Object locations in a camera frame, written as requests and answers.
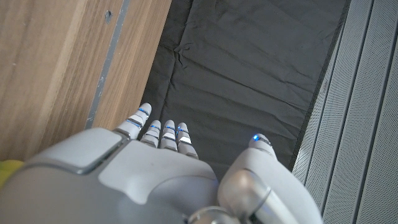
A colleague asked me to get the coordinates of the yellow toy banana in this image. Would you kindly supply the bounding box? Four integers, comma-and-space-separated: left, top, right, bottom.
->
0, 159, 25, 188

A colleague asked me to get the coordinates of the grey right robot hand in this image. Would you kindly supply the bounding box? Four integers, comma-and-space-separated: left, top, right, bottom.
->
0, 103, 324, 224

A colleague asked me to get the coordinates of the black cloth backdrop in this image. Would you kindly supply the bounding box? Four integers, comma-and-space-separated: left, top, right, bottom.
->
141, 0, 351, 182

